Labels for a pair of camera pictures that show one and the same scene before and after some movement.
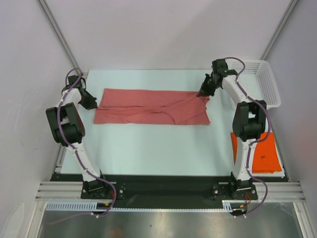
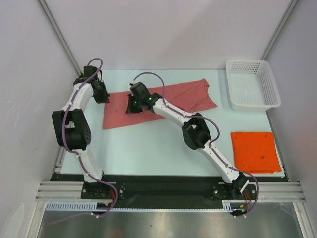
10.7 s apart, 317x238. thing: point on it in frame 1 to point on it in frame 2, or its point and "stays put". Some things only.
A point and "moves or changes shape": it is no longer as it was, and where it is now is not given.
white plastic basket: [257, 81] stays put
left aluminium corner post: [43, 3] stays put
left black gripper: [92, 104] to [104, 98]
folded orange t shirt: [266, 158] stays put
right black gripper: [204, 90] to [131, 108]
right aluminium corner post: [279, 29] stays put
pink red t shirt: [121, 106] moves or changes shape
